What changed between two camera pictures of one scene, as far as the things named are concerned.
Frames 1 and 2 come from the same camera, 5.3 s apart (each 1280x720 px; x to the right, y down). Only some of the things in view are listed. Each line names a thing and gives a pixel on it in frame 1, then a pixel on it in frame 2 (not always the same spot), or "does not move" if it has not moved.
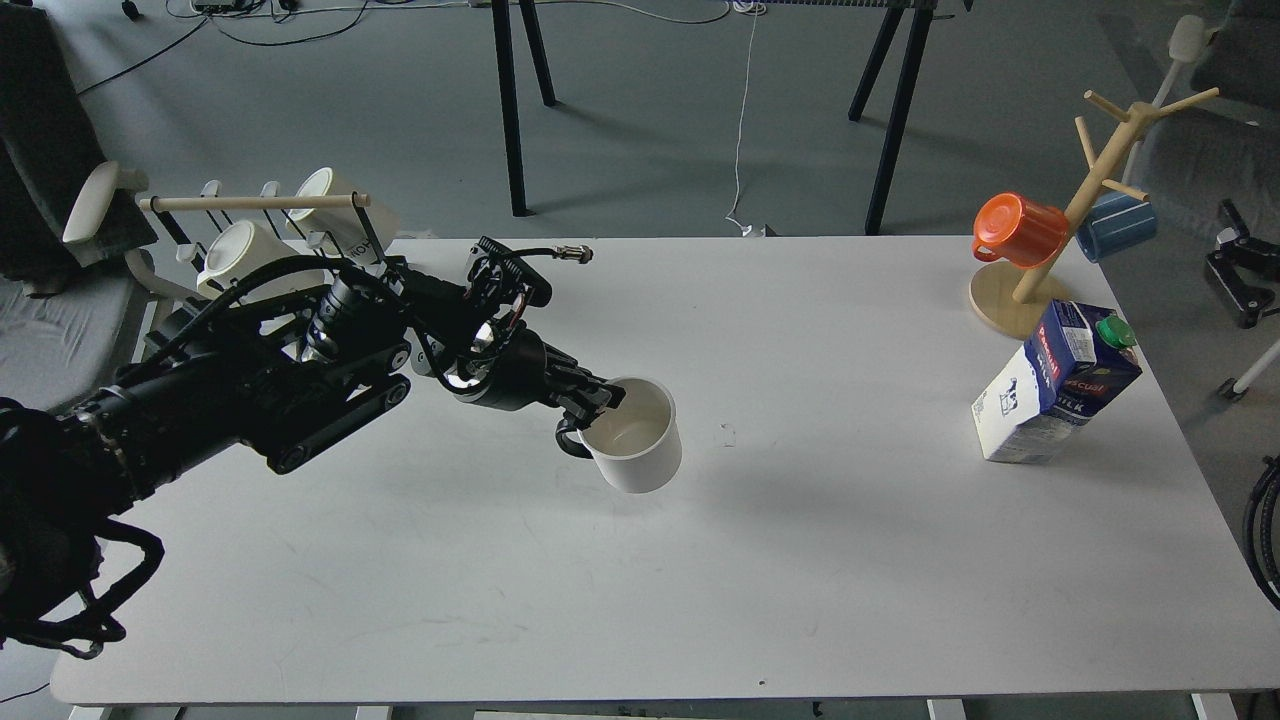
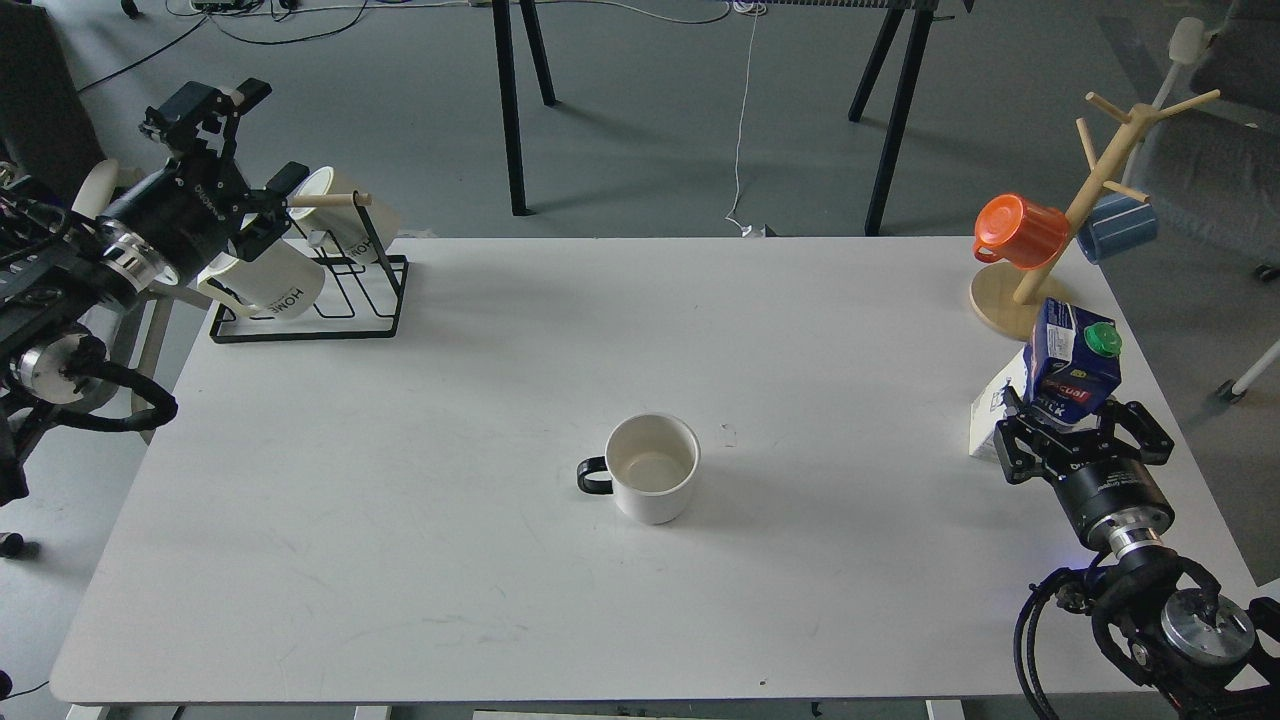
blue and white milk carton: [1075, 361] does not move
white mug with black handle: [638, 442] → [649, 462]
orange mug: [1013, 228] does not move
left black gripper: [512, 369] → [181, 221]
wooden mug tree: [1014, 300] does not move
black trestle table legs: [904, 50] does not move
